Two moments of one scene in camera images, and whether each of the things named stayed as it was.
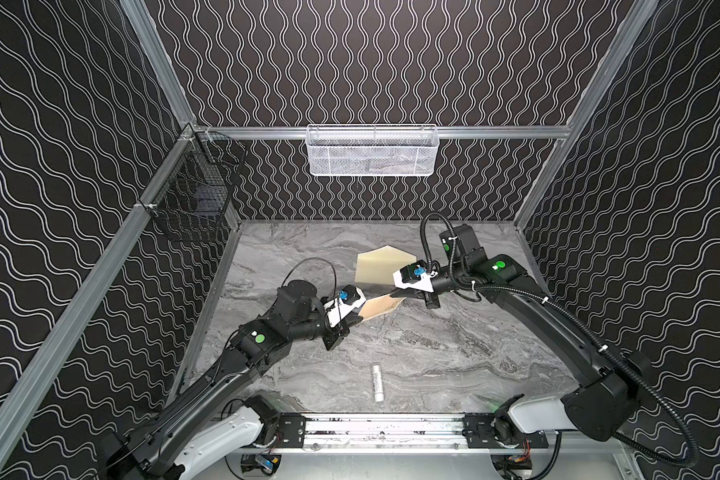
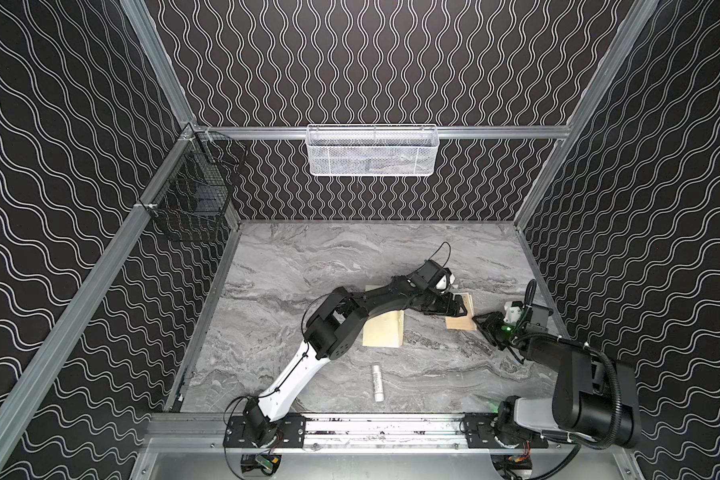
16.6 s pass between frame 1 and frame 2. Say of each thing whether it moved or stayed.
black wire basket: stayed
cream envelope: moved
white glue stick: stayed
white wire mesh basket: stayed
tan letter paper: moved
